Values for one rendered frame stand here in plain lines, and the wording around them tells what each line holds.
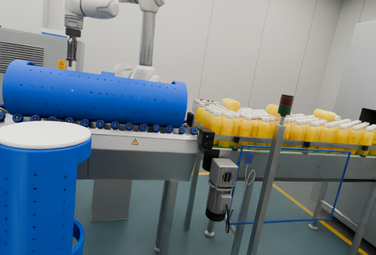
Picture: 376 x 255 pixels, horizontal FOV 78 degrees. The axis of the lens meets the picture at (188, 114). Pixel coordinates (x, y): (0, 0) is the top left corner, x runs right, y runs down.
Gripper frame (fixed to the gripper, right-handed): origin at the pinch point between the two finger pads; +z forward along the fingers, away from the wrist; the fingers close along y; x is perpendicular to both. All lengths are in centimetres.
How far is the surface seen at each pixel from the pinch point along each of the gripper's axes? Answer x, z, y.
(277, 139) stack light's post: 107, 20, 43
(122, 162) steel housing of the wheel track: 32, 47, 16
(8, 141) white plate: -2, 19, 68
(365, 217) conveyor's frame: 215, 82, 26
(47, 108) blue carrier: -6.0, 20.3, 17.3
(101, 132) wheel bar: 19.3, 30.6, 16.2
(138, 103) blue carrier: 36.4, 13.0, 18.9
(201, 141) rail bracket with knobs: 71, 29, 27
